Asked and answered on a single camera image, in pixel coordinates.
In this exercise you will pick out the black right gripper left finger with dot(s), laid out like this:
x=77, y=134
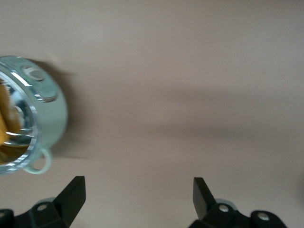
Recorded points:
x=59, y=209

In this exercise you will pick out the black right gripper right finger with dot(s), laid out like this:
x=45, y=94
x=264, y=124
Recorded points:
x=213, y=216

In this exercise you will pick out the yellow corn cob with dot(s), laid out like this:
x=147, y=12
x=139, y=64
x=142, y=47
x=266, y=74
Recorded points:
x=6, y=118

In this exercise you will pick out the stainless steel pot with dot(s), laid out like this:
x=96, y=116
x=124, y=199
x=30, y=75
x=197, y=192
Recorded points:
x=51, y=118

